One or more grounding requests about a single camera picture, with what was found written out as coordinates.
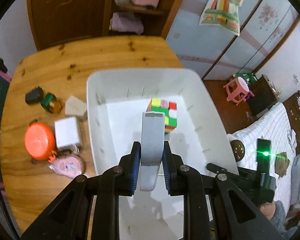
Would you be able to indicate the multicolour rubik's cube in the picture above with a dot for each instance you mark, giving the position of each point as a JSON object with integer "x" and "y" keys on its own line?
{"x": 168, "y": 108}

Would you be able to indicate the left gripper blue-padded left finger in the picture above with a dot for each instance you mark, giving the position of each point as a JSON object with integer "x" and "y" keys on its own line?
{"x": 128, "y": 178}

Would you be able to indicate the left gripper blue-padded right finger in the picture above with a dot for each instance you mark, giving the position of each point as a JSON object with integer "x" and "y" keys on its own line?
{"x": 171, "y": 163}

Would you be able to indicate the pink correction tape dispenser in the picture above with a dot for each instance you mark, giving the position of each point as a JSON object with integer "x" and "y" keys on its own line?
{"x": 70, "y": 166}

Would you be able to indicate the wooden bed post knob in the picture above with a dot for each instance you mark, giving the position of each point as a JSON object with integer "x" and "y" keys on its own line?
{"x": 238, "y": 150}

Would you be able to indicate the round orange plastic case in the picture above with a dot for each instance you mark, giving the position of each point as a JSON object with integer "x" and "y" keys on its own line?
{"x": 40, "y": 142}

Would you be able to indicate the beige angular plastic block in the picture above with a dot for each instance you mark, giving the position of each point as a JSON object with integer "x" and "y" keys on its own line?
{"x": 76, "y": 107}

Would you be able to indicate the colourful wall poster lower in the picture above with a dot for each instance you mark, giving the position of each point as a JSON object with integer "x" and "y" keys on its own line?
{"x": 224, "y": 13}

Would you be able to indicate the dark wooden cabinet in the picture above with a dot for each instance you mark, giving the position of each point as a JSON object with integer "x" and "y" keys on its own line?
{"x": 265, "y": 95}

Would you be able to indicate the green bag on floor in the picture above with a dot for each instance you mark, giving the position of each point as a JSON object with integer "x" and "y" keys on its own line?
{"x": 249, "y": 78}

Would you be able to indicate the white plastic storage bin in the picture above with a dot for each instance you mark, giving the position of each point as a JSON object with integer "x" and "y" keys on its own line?
{"x": 116, "y": 100}

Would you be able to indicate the black device with green light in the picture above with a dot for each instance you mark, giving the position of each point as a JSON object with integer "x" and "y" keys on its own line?
{"x": 259, "y": 186}

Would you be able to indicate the black plug charger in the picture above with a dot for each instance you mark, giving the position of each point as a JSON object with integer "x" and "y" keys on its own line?
{"x": 34, "y": 96}

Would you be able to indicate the grey white plastic clip dispenser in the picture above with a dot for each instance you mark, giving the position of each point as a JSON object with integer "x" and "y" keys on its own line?
{"x": 152, "y": 146}

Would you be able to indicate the folded pink cloth on shelf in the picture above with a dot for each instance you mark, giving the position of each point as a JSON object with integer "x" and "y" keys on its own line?
{"x": 126, "y": 22}

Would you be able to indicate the white checked bed blanket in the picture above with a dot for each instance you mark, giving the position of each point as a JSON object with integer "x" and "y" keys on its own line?
{"x": 269, "y": 136}

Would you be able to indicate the white square power adapter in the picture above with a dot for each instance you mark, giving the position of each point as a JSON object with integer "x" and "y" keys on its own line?
{"x": 68, "y": 133}

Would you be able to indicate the green capped amber bottle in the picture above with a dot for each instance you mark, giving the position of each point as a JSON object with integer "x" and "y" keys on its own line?
{"x": 52, "y": 104}

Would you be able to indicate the pink plastic stool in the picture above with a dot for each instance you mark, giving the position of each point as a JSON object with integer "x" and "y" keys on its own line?
{"x": 237, "y": 91}

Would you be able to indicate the dark wooden door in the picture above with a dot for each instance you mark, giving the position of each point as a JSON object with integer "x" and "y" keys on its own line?
{"x": 55, "y": 22}

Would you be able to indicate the wooden shelf unit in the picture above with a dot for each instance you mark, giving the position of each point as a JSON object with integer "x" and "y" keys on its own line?
{"x": 157, "y": 21}

